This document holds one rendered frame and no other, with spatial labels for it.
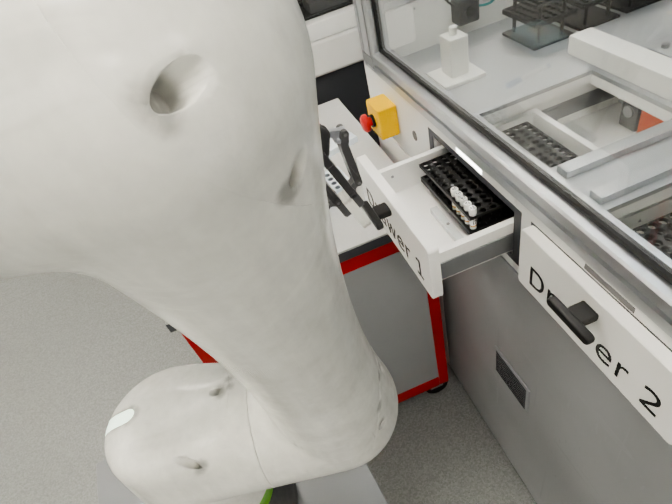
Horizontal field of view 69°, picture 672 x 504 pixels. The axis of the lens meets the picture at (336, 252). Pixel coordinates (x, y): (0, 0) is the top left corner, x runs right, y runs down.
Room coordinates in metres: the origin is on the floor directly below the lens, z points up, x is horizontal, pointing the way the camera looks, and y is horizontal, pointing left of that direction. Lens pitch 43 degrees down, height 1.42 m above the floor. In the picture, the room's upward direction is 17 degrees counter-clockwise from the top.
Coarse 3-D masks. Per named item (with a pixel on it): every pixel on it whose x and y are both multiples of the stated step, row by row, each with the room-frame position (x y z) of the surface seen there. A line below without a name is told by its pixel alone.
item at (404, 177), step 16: (416, 160) 0.74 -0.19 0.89; (384, 176) 0.74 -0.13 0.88; (400, 176) 0.74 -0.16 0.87; (416, 176) 0.74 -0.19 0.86; (400, 192) 0.74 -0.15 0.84; (416, 192) 0.72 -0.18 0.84; (416, 208) 0.68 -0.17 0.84; (432, 224) 0.62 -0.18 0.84; (496, 224) 0.52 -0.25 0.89; (512, 224) 0.51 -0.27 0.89; (448, 240) 0.57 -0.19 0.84; (464, 240) 0.51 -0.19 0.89; (480, 240) 0.50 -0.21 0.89; (496, 240) 0.51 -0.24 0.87; (512, 240) 0.51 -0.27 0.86; (448, 256) 0.50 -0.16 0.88; (464, 256) 0.50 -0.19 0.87; (480, 256) 0.50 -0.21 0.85; (496, 256) 0.51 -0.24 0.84; (448, 272) 0.50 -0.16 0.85
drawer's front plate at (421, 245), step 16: (368, 160) 0.74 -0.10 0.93; (368, 176) 0.70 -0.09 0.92; (368, 192) 0.73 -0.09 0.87; (384, 192) 0.63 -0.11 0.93; (400, 208) 0.58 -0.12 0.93; (384, 224) 0.66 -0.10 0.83; (400, 224) 0.57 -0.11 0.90; (416, 224) 0.54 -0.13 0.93; (400, 240) 0.59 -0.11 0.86; (416, 240) 0.51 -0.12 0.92; (432, 240) 0.49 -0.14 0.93; (416, 256) 0.52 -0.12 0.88; (432, 256) 0.47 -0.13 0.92; (416, 272) 0.53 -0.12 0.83; (432, 272) 0.47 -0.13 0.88; (432, 288) 0.48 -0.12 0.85
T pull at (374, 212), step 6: (366, 204) 0.64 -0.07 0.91; (378, 204) 0.63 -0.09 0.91; (384, 204) 0.62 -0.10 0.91; (366, 210) 0.62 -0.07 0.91; (372, 210) 0.62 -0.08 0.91; (378, 210) 0.61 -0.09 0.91; (384, 210) 0.61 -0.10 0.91; (390, 210) 0.61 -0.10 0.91; (372, 216) 0.60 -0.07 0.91; (378, 216) 0.60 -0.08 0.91; (384, 216) 0.60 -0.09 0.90; (372, 222) 0.60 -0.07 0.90; (378, 222) 0.58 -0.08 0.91; (378, 228) 0.58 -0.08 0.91
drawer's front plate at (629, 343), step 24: (528, 240) 0.45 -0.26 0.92; (528, 264) 0.44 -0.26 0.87; (552, 264) 0.40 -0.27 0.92; (528, 288) 0.44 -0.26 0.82; (552, 288) 0.39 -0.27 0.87; (576, 288) 0.35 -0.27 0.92; (600, 288) 0.33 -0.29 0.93; (552, 312) 0.38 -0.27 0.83; (600, 312) 0.31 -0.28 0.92; (624, 312) 0.29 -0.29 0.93; (576, 336) 0.34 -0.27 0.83; (600, 336) 0.30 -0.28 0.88; (624, 336) 0.27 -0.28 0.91; (648, 336) 0.26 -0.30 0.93; (600, 360) 0.29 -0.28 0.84; (624, 360) 0.26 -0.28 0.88; (648, 360) 0.24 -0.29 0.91; (624, 384) 0.25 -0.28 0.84; (648, 384) 0.23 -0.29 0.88
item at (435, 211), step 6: (432, 210) 0.64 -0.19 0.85; (438, 210) 0.64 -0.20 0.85; (438, 216) 0.62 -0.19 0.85; (444, 216) 0.62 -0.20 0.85; (438, 222) 0.62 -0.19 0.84; (444, 222) 0.61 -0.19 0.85; (450, 222) 0.60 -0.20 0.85; (444, 228) 0.60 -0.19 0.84; (450, 228) 0.59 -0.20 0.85; (450, 234) 0.58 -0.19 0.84; (456, 234) 0.57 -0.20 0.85
